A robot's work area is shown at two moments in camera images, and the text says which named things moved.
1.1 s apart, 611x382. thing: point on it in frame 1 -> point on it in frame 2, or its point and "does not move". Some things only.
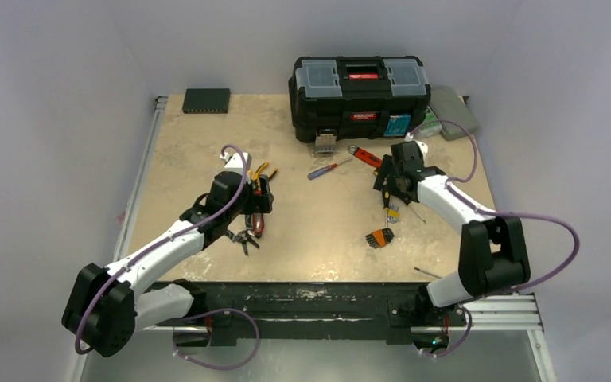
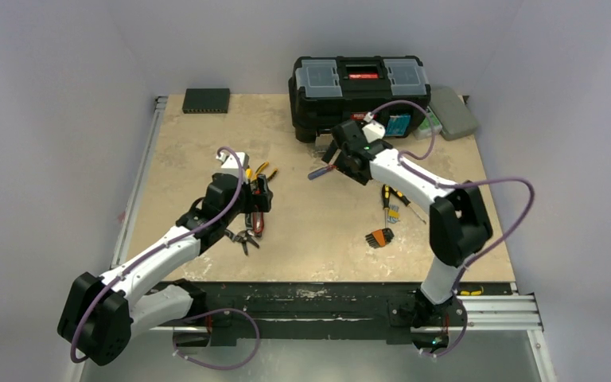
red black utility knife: x=258 y=224 does not move
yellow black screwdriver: x=386 y=197 does not move
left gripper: x=261 y=203 does not move
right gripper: x=387 y=183 -> x=338 y=160
